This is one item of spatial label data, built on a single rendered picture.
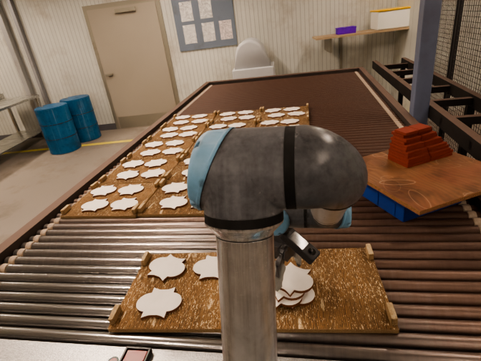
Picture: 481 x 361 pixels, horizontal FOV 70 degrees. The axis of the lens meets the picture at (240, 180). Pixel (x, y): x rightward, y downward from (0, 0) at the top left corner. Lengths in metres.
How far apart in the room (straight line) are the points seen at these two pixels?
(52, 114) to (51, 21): 1.82
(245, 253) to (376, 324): 0.65
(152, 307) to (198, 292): 0.15
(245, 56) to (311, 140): 5.26
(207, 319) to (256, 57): 4.92
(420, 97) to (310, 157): 2.27
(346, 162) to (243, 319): 0.26
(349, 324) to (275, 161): 0.71
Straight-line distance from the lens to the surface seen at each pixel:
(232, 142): 0.45
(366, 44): 6.67
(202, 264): 1.26
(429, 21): 2.60
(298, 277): 1.11
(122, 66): 6.85
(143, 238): 1.55
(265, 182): 0.43
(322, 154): 0.43
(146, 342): 1.12
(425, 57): 2.62
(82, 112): 6.70
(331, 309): 1.09
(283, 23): 6.40
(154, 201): 1.78
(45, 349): 1.26
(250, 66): 5.69
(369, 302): 1.12
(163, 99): 6.73
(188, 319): 1.11
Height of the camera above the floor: 1.73
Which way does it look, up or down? 26 degrees down
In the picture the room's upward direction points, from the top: 8 degrees counter-clockwise
